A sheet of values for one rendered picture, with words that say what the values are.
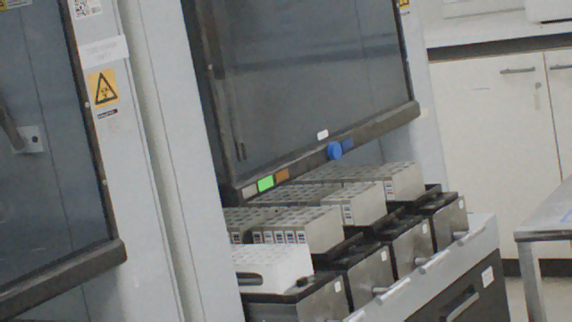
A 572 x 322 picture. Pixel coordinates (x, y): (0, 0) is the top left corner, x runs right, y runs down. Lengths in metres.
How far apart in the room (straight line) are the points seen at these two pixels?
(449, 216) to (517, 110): 1.96
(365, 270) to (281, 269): 0.19
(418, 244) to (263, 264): 0.39
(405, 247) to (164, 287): 0.54
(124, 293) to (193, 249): 0.15
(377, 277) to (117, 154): 0.57
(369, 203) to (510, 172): 2.13
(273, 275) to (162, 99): 0.33
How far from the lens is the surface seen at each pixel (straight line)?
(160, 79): 1.71
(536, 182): 4.20
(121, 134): 1.64
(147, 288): 1.67
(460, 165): 4.30
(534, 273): 1.96
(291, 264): 1.85
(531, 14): 4.09
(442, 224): 2.20
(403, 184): 2.23
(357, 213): 2.09
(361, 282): 1.95
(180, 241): 1.73
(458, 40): 4.18
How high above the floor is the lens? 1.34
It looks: 10 degrees down
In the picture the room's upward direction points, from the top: 11 degrees counter-clockwise
